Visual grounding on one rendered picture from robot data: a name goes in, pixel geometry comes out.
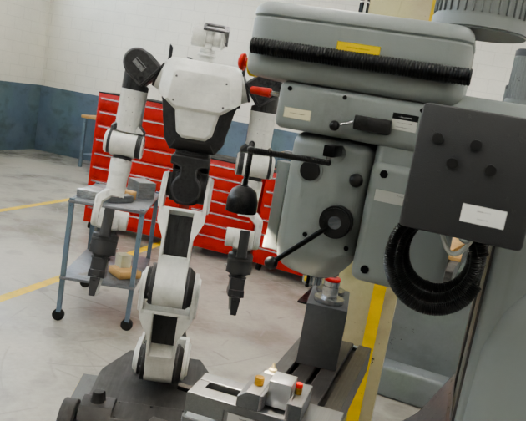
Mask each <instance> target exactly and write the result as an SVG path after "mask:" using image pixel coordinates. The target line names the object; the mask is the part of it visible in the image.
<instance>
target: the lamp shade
mask: <svg viewBox="0 0 526 421"><path fill-rule="evenodd" d="M257 206H258V200H257V194H256V192H255V190H254V189H253V188H252V187H250V186H248V185H237V186H235V187H233V188H232V189H231V191H230V193H229V195H228V197H227V201H226V206H225V209H226V210H227V211H229V212H233V213H236V214H241V215H248V216H253V215H256V211H257Z"/></svg>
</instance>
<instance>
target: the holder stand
mask: <svg viewBox="0 0 526 421"><path fill-rule="evenodd" d="M323 285H324V284H321V285H320V286H312V289H311V293H310V296H309V298H308V301H307V304H306V311H305V316H304V321H303V325H302V329H301V338H300V342H299V347H298V352H297V356H296V362H297V363H302V364H305V365H310V366H313V367H317V368H324V369H328V370H332V371H336V365H337V361H338V357H339V352H340V348H341V340H342V336H343V332H344V328H345V324H346V316H347V311H348V303H349V296H350V292H348V291H345V290H344V289H343V288H341V287H339V292H338V296H337V299H336V300H330V299H326V298H324V297H322V296H321V294H322V289H323Z"/></svg>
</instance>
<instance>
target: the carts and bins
mask: <svg viewBox="0 0 526 421"><path fill-rule="evenodd" d="M155 188H156V184H155V183H154V182H152V181H150V180H146V179H145V178H134V177H129V180H128V186H127V188H125V192H124V198H122V199H121V198H116V197H111V198H109V199H107V200H106V201H105V202H103V204H102V207H103V208H106V207H107V208H111V209H115V210H117V211H127V212H132V213H137V214H139V224H138V230H137V236H136V242H135V248H134V255H130V254H129V253H127V252H115V256H111V257H109V258H111V259H110V261H109V264H108V268H107V271H108V272H107V276H106V278H103V280H102V283H101V286H107V287H117V288H122V289H128V290H129V295H128V301H127V307H126V313H125V319H123V321H122V322H121V323H120V326H121V328H122V329H123V330H125V331H128V330H130V329H131V328H132V326H133V322H132V321H131V320H130V314H131V308H132V302H133V296H134V289H135V288H136V286H137V285H138V283H139V280H140V278H141V277H142V273H143V271H144V270H145V269H146V267H147V266H149V263H150V261H151V258H150V257H151V251H152V245H153V239H154V228H155V222H156V216H157V210H158V199H159V192H158V191H156V192H155ZM104 189H106V185H105V184H100V182H97V181H96V182H95V184H93V185H88V186H85V187H81V188H78V189H77V195H75V196H74V197H70V198H69V200H68V202H69V203H68V216H67V224H66V231H65V237H64V244H63V258H62V265H61V272H60V276H59V286H58V300H57V306H56V309H54V310H53V312H52V317H53V319H54V320H57V321H59V320H61V319H62V318H63V317H64V315H65V314H64V310H63V309H62V305H63V292H64V284H65V280H68V281H74V282H80V285H81V286H82V287H88V286H89V279H90V276H88V271H89V268H90V265H91V261H92V257H91V255H93V253H92V252H91V251H89V244H90V242H91V238H92V234H93V232H94V227H95V226H93V225H91V223H90V228H89V241H88V248H87V249H86V250H85V251H84V252H83V253H82V254H81V255H80V256H79V257H78V258H77V259H76V260H75V261H74V262H73V263H72V264H71V265H70V266H69V267H68V268H67V264H68V251H69V243H70V236H71V230H72V223H73V210H74V203H75V204H80V205H90V206H92V207H93V208H94V200H95V197H96V195H97V194H98V193H99V192H100V191H102V190H104ZM153 204H154V209H153V215H152V221H151V227H150V233H149V244H148V250H147V256H146V257H143V256H139V249H140V243H141V237H142V231H143V225H144V215H145V213H146V212H147V211H148V210H149V208H150V207H151V206H152V205H153Z"/></svg>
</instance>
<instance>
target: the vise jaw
mask: <svg viewBox="0 0 526 421"><path fill-rule="evenodd" d="M256 375H262V376H264V377H265V381H264V385H263V386H261V387H259V386H256V385H255V384H254V382H255V376H256ZM256 375H254V376H253V377H252V378H251V379H250V381H249V382H248V383H247V384H246V385H245V386H244V388H243V389H242V390H241V391H240V393H239V394H238V396H237V399H236V403H235V405H236V406H239V407H242V408H247V409H250V410H253V411H256V412H257V411H258V410H259V411H261V410H262V409H263V408H264V406H265V405H266V396H267V392H268V387H269V382H270V380H271V378H272V377H273V375H271V374H269V373H263V372H261V373H257V374H256Z"/></svg>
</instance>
